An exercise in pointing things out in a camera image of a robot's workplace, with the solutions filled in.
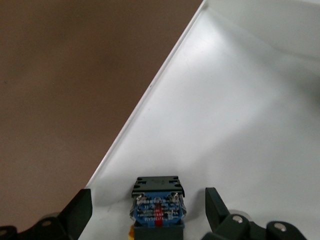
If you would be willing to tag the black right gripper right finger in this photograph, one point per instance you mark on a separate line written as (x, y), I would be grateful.
(220, 220)

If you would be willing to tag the brown table cover sheet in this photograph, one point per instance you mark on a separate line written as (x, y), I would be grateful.
(62, 87)

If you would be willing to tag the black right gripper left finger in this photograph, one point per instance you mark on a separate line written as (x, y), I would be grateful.
(75, 215)

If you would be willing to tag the blue black push button switch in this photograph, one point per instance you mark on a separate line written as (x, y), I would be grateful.
(157, 207)

